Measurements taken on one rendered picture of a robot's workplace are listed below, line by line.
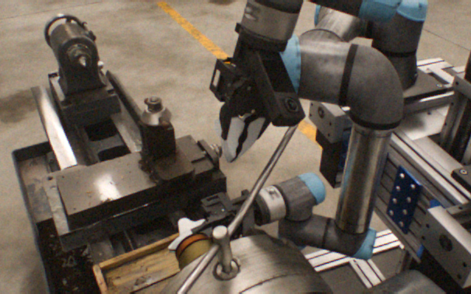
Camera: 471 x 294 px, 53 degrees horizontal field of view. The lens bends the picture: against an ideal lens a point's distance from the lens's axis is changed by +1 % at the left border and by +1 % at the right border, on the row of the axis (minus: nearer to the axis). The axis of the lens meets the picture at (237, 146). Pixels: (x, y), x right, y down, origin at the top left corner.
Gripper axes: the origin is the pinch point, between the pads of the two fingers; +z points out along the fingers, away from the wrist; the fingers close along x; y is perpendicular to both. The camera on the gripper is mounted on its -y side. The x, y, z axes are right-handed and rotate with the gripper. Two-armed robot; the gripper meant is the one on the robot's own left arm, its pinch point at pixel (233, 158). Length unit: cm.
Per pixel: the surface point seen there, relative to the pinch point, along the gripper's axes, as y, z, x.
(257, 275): -15.5, 10.1, 1.5
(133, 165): 50, 36, -6
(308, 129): 148, 85, -168
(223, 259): -13.2, 8.0, 6.5
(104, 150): 78, 49, -8
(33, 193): 104, 85, 7
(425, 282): -28.5, 2.6, -16.2
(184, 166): 36.7, 27.9, -14.0
